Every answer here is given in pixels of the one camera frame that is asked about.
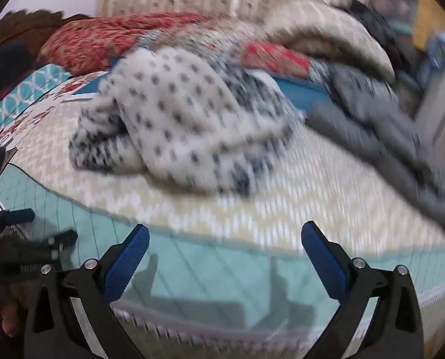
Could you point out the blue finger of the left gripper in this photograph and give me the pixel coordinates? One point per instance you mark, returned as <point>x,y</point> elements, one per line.
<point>16,217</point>
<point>52,246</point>

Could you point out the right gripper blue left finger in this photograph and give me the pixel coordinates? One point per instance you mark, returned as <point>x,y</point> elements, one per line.
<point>70,314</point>

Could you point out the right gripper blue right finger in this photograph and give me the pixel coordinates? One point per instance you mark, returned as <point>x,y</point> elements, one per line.
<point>395,329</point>

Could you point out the white spotted fleece blanket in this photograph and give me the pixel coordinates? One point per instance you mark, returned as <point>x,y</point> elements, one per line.
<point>200,124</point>

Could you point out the person's left hand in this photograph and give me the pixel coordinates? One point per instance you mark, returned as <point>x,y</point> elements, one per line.
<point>13,298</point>

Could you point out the patterned teal beige bedsheet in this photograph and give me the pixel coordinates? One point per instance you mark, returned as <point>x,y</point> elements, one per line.
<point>224,277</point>

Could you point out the red floral quilt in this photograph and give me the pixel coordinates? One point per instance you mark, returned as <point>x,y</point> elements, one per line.
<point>91,45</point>

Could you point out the carved wooden headboard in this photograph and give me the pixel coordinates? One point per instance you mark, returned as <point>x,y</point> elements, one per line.
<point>33,29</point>

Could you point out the grey plastic cabinet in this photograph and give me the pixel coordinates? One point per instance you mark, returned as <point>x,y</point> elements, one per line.
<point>441,112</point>

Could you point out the grey puffer jacket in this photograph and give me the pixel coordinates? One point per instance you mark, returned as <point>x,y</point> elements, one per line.
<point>363,117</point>

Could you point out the blue cloth on cabinet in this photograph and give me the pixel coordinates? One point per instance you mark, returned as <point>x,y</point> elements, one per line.
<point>435,60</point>

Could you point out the beige zigzag folded blanket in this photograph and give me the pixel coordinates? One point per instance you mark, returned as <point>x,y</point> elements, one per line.
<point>299,20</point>

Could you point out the yellow cardboard box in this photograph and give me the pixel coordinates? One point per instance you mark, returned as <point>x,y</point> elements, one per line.
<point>430,20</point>

